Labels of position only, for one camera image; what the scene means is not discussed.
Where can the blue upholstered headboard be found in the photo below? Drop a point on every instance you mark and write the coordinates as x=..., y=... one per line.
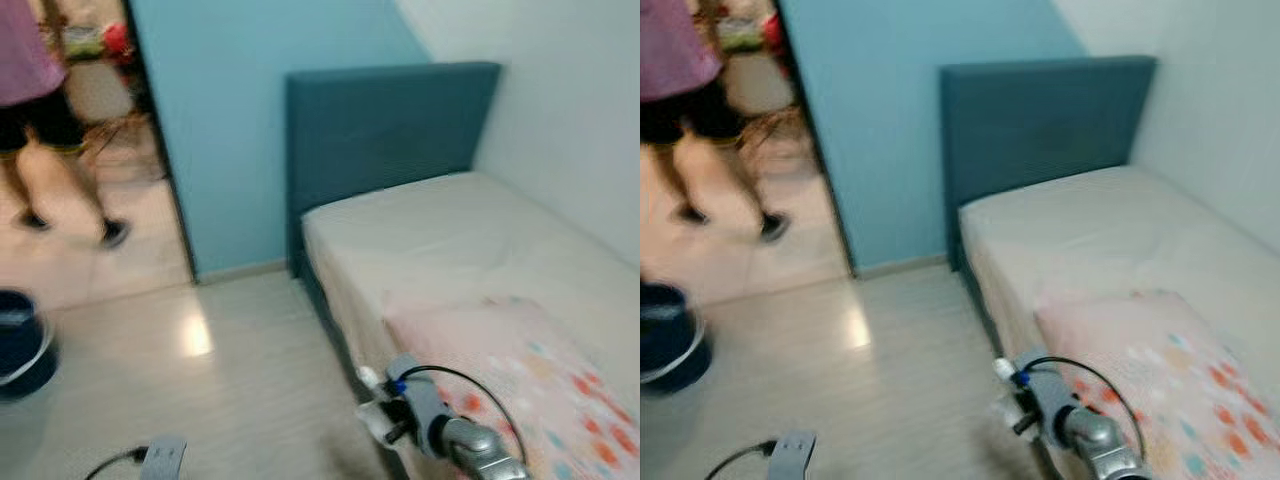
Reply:
x=1040, y=120
x=380, y=130

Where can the cream bed mattress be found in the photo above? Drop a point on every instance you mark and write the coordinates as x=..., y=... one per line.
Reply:
x=450, y=240
x=1100, y=230

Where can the pink patterned pillow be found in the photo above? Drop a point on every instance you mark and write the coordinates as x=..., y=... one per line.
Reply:
x=540, y=370
x=1190, y=360

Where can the grey baseboard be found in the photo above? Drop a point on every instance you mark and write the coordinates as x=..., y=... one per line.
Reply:
x=240, y=272
x=900, y=266

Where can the person in pink shirt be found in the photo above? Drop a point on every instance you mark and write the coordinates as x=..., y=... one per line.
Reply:
x=675, y=50
x=25, y=60

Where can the dark blue bucket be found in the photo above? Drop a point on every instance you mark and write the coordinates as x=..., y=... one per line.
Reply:
x=670, y=335
x=20, y=340

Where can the black door frame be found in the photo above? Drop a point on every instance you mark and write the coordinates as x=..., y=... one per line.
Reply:
x=158, y=140
x=815, y=140

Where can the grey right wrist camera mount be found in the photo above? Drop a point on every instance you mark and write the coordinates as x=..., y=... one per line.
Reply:
x=1050, y=390
x=420, y=395

